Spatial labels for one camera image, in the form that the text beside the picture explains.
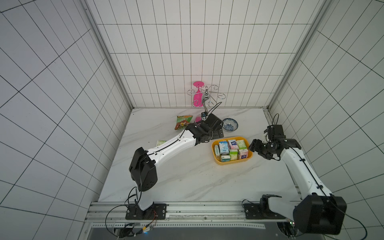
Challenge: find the pink blue tissue pack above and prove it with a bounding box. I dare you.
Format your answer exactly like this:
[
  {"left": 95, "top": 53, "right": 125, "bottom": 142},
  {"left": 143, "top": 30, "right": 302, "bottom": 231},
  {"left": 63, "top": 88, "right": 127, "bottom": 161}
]
[{"left": 228, "top": 140, "right": 239, "bottom": 150}]

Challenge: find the lime green tissue pack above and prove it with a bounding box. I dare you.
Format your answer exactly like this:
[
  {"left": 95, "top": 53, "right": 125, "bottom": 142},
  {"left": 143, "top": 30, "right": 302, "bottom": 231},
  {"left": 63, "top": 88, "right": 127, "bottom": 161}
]
[{"left": 229, "top": 149, "right": 238, "bottom": 161}]

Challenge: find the light blue cartoon tissue pack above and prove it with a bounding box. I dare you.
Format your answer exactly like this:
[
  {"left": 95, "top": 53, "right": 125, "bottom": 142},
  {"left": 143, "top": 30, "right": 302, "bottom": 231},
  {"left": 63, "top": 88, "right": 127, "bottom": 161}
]
[{"left": 218, "top": 141, "right": 230, "bottom": 155}]

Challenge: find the yellow plastic storage box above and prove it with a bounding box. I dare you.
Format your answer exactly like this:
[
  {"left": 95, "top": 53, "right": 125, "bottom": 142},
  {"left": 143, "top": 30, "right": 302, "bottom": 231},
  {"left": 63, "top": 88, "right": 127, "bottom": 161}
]
[{"left": 212, "top": 137, "right": 253, "bottom": 165}]

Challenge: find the teal cartoon tissue pack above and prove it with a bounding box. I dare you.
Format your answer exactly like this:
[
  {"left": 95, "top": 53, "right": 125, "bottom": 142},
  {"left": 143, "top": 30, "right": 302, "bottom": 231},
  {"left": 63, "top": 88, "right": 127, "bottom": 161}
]
[{"left": 220, "top": 155, "right": 231, "bottom": 163}]

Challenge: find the large green tissue pack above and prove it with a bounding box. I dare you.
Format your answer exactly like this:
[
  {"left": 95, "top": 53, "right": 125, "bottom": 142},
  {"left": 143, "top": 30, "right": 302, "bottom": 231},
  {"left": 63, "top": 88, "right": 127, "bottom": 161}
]
[{"left": 156, "top": 140, "right": 167, "bottom": 147}]

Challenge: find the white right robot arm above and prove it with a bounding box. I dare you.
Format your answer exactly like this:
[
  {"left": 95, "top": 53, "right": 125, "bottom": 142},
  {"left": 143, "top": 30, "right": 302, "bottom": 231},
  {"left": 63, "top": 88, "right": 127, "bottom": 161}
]
[{"left": 249, "top": 139, "right": 347, "bottom": 235}]

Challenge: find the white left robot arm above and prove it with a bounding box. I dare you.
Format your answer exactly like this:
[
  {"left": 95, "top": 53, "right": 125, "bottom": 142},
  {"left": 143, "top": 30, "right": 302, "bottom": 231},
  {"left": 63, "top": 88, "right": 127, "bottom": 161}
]
[{"left": 129, "top": 114, "right": 224, "bottom": 211}]

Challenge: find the blue white porcelain bowl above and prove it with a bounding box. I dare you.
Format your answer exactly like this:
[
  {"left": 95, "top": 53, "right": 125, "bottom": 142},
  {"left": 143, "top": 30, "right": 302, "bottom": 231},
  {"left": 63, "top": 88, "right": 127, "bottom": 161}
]
[{"left": 223, "top": 118, "right": 239, "bottom": 132}]

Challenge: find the red green snack bag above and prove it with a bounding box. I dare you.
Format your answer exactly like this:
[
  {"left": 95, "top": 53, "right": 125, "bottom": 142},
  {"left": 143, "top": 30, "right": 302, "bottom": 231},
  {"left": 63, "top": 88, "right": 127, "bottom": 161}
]
[{"left": 175, "top": 115, "right": 193, "bottom": 130}]

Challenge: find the silver metal hook stand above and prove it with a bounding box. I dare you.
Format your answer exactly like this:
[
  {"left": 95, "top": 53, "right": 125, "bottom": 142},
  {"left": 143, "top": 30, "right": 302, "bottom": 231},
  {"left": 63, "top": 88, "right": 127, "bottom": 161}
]
[{"left": 187, "top": 83, "right": 227, "bottom": 122}]

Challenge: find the pink hourglass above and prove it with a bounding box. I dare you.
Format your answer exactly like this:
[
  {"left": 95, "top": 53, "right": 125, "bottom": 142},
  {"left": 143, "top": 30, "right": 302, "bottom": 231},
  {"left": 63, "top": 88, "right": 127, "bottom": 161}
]
[{"left": 193, "top": 81, "right": 205, "bottom": 108}]

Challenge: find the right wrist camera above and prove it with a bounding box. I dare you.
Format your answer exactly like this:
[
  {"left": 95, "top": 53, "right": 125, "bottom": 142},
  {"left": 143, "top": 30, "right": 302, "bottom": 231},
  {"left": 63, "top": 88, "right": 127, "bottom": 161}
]
[{"left": 265, "top": 125, "right": 286, "bottom": 141}]

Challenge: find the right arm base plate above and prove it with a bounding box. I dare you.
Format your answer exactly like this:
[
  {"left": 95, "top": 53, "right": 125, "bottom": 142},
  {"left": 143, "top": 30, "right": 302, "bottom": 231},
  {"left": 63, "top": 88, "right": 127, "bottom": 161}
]
[{"left": 243, "top": 203, "right": 286, "bottom": 220}]

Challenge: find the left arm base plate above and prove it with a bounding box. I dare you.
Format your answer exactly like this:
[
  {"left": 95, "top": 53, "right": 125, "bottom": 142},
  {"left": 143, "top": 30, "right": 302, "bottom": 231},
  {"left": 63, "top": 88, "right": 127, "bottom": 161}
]
[{"left": 125, "top": 204, "right": 168, "bottom": 220}]

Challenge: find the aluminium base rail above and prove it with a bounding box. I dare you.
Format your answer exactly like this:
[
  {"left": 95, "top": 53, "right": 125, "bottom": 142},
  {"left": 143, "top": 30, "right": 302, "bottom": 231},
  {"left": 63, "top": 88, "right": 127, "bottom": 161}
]
[{"left": 85, "top": 200, "right": 296, "bottom": 230}]

